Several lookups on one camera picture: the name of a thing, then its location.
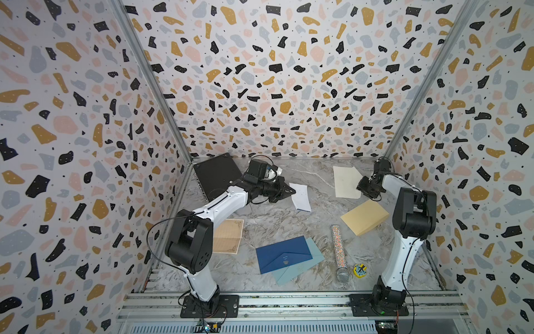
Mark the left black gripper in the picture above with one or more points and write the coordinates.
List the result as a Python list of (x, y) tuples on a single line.
[(281, 186)]

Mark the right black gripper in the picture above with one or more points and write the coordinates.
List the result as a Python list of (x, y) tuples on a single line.
[(360, 186)]

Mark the white blue-bordered letter paper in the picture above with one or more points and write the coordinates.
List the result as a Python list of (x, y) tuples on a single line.
[(301, 199)]

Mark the cream white envelope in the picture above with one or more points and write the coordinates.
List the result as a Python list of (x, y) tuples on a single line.
[(346, 181)]

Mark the yellow envelope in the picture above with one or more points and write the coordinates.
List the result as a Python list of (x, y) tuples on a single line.
[(365, 217)]

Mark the dark blue envelope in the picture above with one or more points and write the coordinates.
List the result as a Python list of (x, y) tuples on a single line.
[(283, 254)]

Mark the beige letter paper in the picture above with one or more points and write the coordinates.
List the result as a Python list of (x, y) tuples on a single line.
[(227, 237)]

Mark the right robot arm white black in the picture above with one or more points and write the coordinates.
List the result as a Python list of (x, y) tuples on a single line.
[(414, 219)]

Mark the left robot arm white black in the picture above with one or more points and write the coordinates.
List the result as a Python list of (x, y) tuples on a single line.
[(190, 242)]

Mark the light blue envelope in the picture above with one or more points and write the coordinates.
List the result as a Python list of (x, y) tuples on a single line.
[(285, 275)]

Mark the black box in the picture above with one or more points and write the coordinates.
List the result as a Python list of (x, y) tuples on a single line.
[(216, 174)]

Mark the glitter tube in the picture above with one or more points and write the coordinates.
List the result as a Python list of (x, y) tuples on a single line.
[(340, 258)]

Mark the small circuit board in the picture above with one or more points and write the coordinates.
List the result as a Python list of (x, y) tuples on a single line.
[(208, 327)]

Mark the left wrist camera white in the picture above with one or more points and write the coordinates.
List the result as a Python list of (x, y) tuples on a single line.
[(272, 173)]

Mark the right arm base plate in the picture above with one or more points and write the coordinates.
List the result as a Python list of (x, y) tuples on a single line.
[(361, 306)]

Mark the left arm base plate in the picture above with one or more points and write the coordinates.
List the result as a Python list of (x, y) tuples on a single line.
[(220, 306)]

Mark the aluminium rail frame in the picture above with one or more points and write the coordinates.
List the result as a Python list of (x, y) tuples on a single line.
[(297, 312)]

